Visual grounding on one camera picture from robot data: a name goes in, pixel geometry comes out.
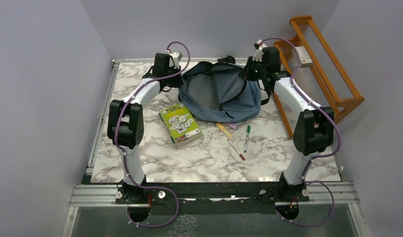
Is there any green marker pen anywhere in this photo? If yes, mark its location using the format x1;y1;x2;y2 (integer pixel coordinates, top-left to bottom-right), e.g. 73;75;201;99
244;125;251;153

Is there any blue student backpack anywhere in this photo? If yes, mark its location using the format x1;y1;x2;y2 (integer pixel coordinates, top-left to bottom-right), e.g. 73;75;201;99
178;61;269;123

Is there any black metal base rail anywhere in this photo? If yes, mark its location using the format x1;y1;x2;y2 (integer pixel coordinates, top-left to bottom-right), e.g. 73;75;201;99
114;182;309;216

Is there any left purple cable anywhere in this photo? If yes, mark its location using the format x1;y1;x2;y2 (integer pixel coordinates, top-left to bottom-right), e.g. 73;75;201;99
113;41;191;229

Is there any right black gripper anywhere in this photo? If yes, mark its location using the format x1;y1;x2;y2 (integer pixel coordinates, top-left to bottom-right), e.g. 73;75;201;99
239;56;267;81

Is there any red marker pen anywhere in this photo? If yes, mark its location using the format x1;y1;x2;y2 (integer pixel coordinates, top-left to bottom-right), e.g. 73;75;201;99
227;139;245;160

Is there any yellow orange highlighter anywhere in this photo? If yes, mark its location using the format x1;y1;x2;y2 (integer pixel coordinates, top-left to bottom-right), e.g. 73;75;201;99
216;122;234;141

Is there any purple cable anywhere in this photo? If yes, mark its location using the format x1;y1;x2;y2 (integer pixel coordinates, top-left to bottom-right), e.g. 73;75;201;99
258;38;342;228
113;41;191;229

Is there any pink highlighter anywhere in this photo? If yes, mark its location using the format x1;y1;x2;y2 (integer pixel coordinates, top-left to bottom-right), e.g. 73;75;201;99
226;123;238;130

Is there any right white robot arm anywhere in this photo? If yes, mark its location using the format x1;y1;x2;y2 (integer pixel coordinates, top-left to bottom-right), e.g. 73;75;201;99
239;43;334;201

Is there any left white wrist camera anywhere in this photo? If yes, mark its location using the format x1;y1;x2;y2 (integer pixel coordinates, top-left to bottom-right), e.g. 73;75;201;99
166;49;183;69

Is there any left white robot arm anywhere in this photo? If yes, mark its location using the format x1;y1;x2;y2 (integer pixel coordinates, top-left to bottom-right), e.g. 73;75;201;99
107;50;185;203

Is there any small white box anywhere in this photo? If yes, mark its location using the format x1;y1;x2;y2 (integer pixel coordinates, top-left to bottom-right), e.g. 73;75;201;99
293;46;313;68

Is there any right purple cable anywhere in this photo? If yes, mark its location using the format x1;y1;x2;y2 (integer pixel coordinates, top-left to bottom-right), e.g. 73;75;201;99
258;38;342;228

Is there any orange wooden rack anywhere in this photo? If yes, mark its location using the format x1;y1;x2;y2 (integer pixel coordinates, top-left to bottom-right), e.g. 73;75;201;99
271;15;366;140

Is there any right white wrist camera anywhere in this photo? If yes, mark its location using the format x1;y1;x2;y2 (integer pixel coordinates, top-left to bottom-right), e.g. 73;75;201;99
253;40;267;62

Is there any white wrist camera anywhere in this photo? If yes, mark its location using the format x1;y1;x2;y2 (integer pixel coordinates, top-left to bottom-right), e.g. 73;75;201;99
166;49;183;69
253;40;267;62

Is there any green illustrated book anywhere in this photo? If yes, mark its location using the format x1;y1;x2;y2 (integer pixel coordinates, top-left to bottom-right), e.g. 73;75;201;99
158;103;203;148

